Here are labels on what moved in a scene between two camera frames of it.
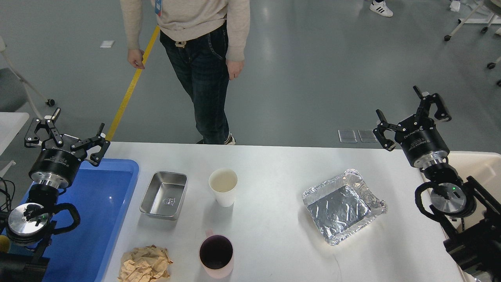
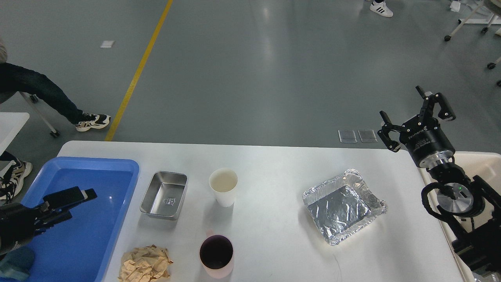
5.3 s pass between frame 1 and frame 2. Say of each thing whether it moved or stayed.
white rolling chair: moved
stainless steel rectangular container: stayed
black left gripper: moved
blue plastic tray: stayed
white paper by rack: stayed
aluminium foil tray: stayed
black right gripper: stayed
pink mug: stayed
